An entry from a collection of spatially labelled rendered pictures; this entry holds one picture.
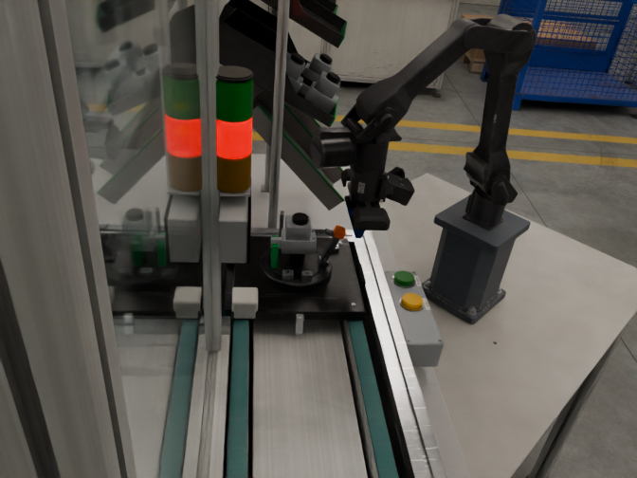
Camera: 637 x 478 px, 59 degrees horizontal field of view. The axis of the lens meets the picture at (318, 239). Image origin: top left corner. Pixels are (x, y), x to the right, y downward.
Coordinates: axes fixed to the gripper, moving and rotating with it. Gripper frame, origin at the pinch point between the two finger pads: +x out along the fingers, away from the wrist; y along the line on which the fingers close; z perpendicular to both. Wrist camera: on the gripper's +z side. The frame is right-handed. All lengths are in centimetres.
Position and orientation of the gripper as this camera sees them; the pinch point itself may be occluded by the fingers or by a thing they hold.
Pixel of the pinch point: (360, 222)
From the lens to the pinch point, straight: 105.8
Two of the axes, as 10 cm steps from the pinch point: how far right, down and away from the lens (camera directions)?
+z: 9.9, 0.2, 1.2
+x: -0.9, 8.3, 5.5
